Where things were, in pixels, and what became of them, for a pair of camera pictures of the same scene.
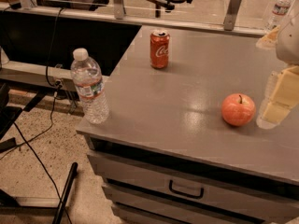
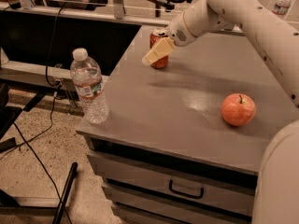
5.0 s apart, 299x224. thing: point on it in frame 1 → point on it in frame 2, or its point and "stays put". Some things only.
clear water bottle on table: (87, 75) stays put
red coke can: (159, 49) stays put
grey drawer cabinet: (149, 185) stays put
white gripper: (289, 41) → (177, 31)
